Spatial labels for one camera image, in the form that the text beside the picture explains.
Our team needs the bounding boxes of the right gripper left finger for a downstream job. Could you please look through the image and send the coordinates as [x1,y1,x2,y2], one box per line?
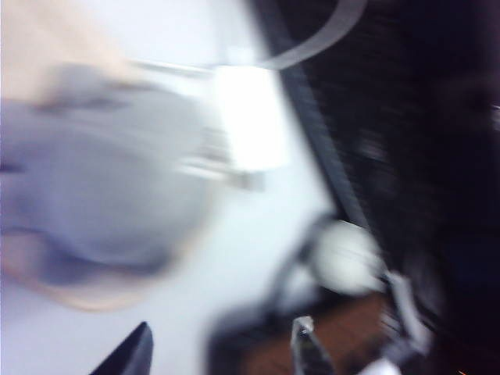
[89,322,153,375]

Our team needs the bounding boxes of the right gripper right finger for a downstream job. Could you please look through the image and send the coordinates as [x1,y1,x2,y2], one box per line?
[291,316,333,375]

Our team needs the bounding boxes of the grey and black octopus plush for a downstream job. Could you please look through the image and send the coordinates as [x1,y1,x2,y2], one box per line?
[0,66,214,282]

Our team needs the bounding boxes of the black box with wooden top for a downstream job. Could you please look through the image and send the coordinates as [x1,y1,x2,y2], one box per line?
[209,292,430,375]

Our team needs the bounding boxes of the white egg-shaped cushion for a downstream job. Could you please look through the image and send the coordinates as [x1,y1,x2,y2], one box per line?
[315,220,387,295]

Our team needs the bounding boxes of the black keyboard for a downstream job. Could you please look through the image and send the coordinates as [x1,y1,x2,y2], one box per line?
[253,0,500,352]

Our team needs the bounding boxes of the white rectangular plug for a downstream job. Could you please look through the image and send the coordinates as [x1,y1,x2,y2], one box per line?
[213,65,291,173]

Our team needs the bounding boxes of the cream paper pulp tray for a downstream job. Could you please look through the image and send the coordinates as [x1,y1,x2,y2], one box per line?
[0,0,165,313]

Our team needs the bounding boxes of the thin black cable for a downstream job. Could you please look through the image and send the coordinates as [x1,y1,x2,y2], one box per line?
[269,214,327,313]

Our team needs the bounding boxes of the white cable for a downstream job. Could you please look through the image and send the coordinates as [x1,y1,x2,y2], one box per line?
[259,0,368,71]

